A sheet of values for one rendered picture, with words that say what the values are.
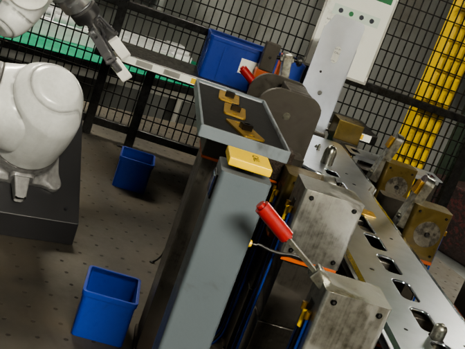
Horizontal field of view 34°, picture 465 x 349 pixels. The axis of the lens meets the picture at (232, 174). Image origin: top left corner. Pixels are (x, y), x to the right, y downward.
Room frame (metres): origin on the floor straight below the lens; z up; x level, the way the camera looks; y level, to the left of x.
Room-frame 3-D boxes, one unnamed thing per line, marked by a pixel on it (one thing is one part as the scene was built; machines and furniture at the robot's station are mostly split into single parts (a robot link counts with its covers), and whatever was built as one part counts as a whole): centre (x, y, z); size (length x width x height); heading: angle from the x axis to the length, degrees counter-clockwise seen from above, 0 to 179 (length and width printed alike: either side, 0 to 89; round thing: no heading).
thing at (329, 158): (1.88, -0.21, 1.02); 0.03 x 0.03 x 0.07
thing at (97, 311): (1.27, 0.13, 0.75); 0.11 x 0.10 x 0.09; 9
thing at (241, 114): (1.27, 0.03, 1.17); 0.08 x 0.04 x 0.01; 5
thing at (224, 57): (2.40, 0.06, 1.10); 0.30 x 0.17 x 0.13; 100
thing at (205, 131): (1.26, 0.03, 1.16); 0.37 x 0.14 x 0.02; 9
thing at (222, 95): (1.37, 0.05, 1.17); 0.08 x 0.04 x 0.01; 5
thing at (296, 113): (1.61, -0.05, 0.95); 0.18 x 0.13 x 0.49; 9
